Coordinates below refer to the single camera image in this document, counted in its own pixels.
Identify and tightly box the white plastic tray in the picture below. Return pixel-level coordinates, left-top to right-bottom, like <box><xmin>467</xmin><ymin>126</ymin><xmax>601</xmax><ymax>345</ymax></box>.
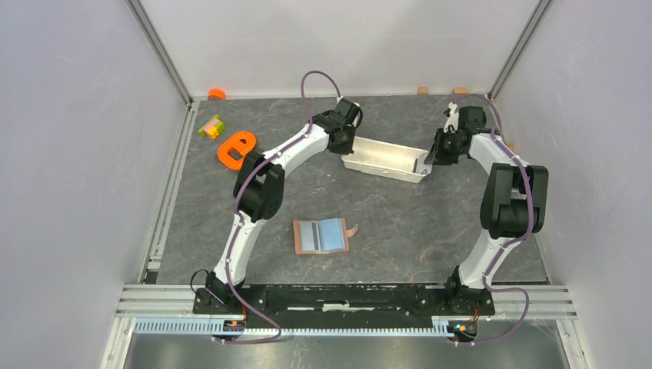
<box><xmin>341</xmin><ymin>137</ymin><xmax>433</xmax><ymax>184</ymax></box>

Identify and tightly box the brown leather card holder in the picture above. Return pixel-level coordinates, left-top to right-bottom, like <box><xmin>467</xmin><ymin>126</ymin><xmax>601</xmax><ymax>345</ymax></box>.
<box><xmin>293</xmin><ymin>218</ymin><xmax>358</xmax><ymax>255</ymax></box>

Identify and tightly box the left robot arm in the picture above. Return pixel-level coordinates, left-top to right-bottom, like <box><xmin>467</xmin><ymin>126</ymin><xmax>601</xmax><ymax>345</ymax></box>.
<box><xmin>205</xmin><ymin>98</ymin><xmax>363</xmax><ymax>314</ymax></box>

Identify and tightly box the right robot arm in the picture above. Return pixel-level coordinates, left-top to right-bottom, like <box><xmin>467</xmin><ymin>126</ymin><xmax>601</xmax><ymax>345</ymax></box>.
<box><xmin>424</xmin><ymin>103</ymin><xmax>549</xmax><ymax>314</ymax></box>

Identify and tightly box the orange letter-shaped plastic piece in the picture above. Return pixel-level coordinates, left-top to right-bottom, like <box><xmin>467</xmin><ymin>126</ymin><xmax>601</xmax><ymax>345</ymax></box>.
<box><xmin>217</xmin><ymin>131</ymin><xmax>257</xmax><ymax>171</ymax></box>

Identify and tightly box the colourful toy brick stack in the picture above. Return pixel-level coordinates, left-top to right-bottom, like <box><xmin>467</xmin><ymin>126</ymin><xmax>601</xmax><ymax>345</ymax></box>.
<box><xmin>198</xmin><ymin>115</ymin><xmax>225</xmax><ymax>140</ymax></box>

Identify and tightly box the orange round cap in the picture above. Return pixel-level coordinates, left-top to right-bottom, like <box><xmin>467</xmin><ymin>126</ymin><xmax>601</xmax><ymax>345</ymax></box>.
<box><xmin>207</xmin><ymin>88</ymin><xmax>226</xmax><ymax>101</ymax></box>

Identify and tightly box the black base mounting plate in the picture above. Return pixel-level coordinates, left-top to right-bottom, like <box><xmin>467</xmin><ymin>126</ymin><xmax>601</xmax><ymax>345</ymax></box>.
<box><xmin>193</xmin><ymin>284</ymin><xmax>495</xmax><ymax>330</ymax></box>

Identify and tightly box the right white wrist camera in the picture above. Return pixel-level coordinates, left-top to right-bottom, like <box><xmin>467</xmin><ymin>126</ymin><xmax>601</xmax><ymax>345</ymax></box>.
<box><xmin>444</xmin><ymin>102</ymin><xmax>459</xmax><ymax>134</ymax></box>

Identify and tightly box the blue toothed cable rail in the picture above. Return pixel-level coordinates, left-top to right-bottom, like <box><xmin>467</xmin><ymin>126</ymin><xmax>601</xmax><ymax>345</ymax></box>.
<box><xmin>133</xmin><ymin>317</ymin><xmax>454</xmax><ymax>337</ymax></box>

